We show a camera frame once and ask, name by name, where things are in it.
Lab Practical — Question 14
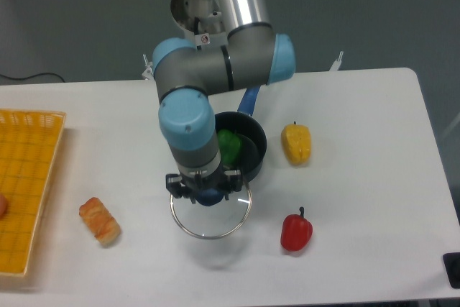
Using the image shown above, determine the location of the yellow wicker basket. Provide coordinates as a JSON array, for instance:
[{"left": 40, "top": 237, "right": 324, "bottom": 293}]
[{"left": 1, "top": 109, "right": 66, "bottom": 277}]

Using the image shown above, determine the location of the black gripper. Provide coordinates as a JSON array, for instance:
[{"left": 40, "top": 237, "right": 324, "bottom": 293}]
[{"left": 165, "top": 168, "right": 242, "bottom": 203}]

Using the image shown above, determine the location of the black device table edge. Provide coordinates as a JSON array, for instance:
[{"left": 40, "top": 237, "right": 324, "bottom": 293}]
[{"left": 443, "top": 252, "right": 460, "bottom": 289}]

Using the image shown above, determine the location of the red bell pepper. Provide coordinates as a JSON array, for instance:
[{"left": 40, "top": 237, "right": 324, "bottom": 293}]
[{"left": 280, "top": 206, "right": 313, "bottom": 252}]

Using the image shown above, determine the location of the pink item in basket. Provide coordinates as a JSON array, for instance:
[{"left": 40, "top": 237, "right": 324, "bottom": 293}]
[{"left": 0, "top": 193, "right": 8, "bottom": 218}]

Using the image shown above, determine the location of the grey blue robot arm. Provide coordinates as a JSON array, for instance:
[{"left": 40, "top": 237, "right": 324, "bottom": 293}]
[{"left": 152, "top": 0, "right": 295, "bottom": 206}]

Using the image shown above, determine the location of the toy bread roll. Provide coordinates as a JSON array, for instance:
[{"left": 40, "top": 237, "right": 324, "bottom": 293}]
[{"left": 79, "top": 197, "right": 121, "bottom": 247}]

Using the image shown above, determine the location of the green bell pepper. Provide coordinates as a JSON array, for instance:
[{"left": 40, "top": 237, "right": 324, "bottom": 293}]
[{"left": 217, "top": 129, "right": 242, "bottom": 168}]

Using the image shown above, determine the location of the black cable on floor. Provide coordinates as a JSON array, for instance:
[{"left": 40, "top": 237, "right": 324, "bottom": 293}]
[{"left": 0, "top": 72, "right": 66, "bottom": 83}]

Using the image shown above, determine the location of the glass pot lid blue knob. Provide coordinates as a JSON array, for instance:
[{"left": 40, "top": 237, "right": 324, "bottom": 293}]
[{"left": 168, "top": 177, "right": 253, "bottom": 240}]

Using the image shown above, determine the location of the white bracket right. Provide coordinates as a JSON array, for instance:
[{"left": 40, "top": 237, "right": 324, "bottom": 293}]
[{"left": 329, "top": 50, "right": 344, "bottom": 72}]

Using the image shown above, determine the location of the yellow bell pepper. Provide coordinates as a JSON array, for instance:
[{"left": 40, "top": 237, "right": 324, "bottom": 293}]
[{"left": 281, "top": 122, "right": 312, "bottom": 165}]

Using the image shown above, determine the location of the dark pot blue handle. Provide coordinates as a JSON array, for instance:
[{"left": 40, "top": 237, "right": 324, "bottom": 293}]
[{"left": 216, "top": 87, "right": 267, "bottom": 181}]

